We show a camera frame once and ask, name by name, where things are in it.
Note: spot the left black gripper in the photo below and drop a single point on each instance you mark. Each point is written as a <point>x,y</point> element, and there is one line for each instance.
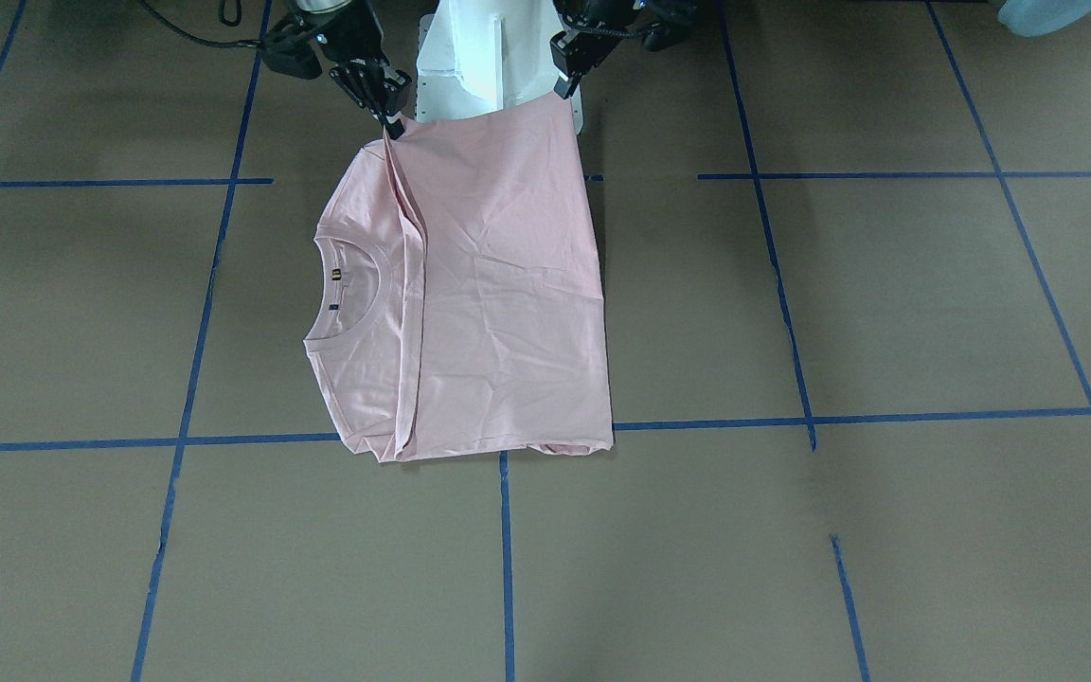
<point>586,44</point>

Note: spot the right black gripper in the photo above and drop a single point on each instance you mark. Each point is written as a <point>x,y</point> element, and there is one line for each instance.
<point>348,40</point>

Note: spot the pink t-shirt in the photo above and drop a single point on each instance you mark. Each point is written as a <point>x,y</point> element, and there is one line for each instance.
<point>462,306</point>

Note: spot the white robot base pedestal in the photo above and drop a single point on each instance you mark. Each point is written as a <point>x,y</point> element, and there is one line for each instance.
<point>477,57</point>

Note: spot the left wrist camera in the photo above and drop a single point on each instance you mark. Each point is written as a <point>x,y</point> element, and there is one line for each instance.
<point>672,24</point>

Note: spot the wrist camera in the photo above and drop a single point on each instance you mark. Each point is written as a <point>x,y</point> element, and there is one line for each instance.
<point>672,24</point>
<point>285,48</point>

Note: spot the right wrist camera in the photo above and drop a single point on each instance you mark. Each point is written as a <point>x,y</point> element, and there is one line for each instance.
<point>285,48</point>

